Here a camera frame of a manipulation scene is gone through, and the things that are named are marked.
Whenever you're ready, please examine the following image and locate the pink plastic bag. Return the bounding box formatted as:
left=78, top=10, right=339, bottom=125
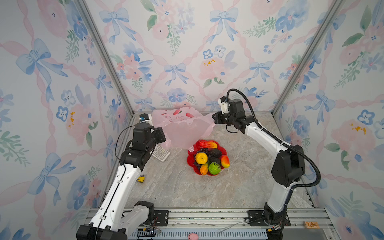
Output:
left=152, top=107, right=215, bottom=150

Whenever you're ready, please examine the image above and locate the red-yellow pear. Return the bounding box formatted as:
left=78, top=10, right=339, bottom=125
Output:
left=220, top=155, right=230, bottom=168

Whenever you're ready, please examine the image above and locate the yellow fruit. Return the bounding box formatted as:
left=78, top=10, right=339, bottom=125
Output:
left=195, top=153, right=208, bottom=165

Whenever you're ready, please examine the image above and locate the green custard apple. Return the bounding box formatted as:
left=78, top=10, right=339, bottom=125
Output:
left=209, top=162, right=221, bottom=176

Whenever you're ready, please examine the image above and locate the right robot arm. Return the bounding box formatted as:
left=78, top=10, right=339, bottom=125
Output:
left=212, top=97, right=305, bottom=232

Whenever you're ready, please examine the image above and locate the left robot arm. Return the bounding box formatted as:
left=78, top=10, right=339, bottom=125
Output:
left=76, top=120, right=166, bottom=240

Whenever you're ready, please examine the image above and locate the white calculator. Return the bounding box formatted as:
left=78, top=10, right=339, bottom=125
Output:
left=152, top=146, right=170, bottom=162

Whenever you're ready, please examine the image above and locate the red-yellow mango fruit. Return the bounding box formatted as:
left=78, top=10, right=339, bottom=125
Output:
left=198, top=140, right=218, bottom=149

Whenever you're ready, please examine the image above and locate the dark avocado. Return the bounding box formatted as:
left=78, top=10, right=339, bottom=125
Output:
left=210, top=157, right=221, bottom=165
left=208, top=149, right=223, bottom=159

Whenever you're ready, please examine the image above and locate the small yellow black object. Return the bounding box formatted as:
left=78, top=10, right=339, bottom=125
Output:
left=137, top=176, right=145, bottom=183

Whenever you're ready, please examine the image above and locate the dark grape bunch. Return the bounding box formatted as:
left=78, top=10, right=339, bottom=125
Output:
left=194, top=149, right=215, bottom=169

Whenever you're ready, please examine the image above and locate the red flower-shaped plate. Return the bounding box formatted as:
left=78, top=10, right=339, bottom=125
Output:
left=187, top=140, right=228, bottom=176

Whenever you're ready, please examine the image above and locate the pink small object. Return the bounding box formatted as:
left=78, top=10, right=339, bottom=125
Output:
left=188, top=233, right=199, bottom=240

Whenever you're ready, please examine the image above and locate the small wooden tag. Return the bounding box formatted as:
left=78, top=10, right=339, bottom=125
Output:
left=304, top=222, right=320, bottom=229

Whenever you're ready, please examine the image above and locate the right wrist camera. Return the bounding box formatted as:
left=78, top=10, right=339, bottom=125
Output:
left=218, top=96, right=229, bottom=114

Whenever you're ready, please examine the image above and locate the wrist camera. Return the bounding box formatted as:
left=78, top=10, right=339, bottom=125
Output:
left=218, top=96, right=229, bottom=114
left=139, top=113, right=153, bottom=125

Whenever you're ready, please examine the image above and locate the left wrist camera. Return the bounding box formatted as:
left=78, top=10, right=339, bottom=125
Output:
left=139, top=113, right=153, bottom=125

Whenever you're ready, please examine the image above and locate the black corrugated cable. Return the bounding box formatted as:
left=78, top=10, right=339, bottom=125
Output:
left=225, top=88, right=322, bottom=190

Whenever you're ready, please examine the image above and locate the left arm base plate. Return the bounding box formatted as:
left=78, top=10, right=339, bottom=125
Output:
left=151, top=210, right=170, bottom=227

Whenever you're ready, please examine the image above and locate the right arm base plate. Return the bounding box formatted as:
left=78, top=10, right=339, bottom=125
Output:
left=244, top=210, right=291, bottom=228

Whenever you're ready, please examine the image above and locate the aluminium front rail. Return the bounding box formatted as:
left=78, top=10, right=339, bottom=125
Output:
left=76, top=206, right=341, bottom=240

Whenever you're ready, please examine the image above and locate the left corner aluminium post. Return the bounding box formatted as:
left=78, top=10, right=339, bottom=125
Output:
left=74, top=0, right=134, bottom=117

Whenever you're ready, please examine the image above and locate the corner aluminium post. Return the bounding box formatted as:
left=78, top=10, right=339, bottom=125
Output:
left=271, top=0, right=345, bottom=117
left=74, top=0, right=134, bottom=117

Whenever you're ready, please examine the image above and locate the right corner aluminium post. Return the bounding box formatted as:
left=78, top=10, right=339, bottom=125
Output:
left=271, top=0, right=345, bottom=117

